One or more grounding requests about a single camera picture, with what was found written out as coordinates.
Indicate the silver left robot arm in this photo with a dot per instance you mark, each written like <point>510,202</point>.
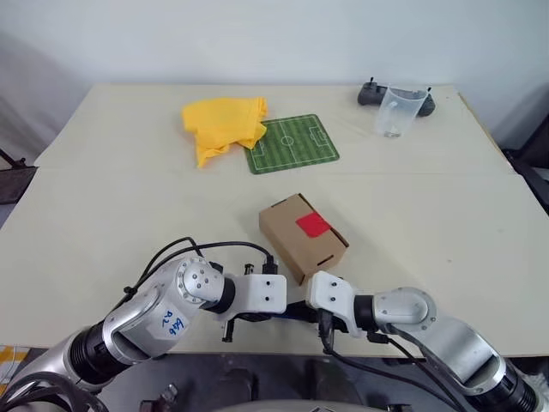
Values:
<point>137,315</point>

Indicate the green soccer field mat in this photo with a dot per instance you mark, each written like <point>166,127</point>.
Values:
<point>296,143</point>

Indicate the pale robot torso edge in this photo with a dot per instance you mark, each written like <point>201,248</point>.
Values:
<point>300,407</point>

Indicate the yellow white checkered item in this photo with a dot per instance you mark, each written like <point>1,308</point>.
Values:
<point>10,358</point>

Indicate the red tape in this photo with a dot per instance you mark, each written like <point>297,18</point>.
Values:
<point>314,224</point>

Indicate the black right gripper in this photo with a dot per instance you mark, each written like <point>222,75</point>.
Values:
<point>339,322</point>

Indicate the dark stand beside table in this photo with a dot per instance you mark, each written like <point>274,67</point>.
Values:
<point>15,178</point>

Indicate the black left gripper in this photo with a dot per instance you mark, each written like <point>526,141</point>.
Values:
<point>257,317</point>

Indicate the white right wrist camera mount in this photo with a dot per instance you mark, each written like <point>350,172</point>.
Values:
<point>332,292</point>

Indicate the clear plastic measuring cup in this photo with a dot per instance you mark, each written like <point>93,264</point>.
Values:
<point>396,113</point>

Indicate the gray remote controller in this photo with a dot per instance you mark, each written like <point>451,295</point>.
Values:
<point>368,95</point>

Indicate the brown cardboard box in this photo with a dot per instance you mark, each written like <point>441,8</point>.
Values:
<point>296,240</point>

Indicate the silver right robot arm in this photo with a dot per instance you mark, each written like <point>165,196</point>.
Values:
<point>454,339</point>

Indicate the yellow cloth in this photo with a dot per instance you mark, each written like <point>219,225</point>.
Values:
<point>218,122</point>

